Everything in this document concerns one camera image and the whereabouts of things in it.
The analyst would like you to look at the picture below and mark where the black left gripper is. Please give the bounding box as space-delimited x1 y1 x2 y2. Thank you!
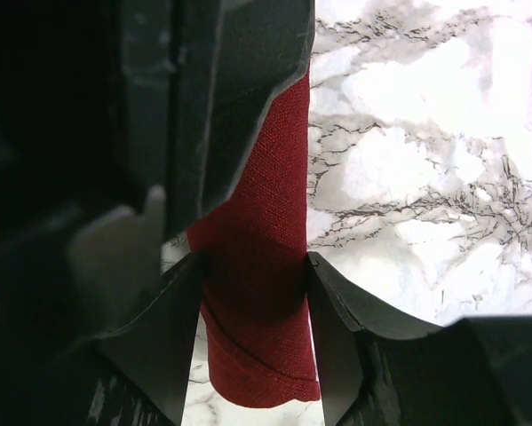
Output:
0 0 213 338

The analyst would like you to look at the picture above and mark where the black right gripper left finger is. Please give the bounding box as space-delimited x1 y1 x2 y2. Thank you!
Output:
56 254 204 425

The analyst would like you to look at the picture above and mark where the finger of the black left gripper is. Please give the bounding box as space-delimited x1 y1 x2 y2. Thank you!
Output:
167 1 314 237

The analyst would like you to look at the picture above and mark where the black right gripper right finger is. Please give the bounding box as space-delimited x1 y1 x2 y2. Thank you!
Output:
306 252 532 426

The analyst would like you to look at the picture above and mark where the red cloth napkin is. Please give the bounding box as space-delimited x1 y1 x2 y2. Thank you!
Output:
187 78 320 408

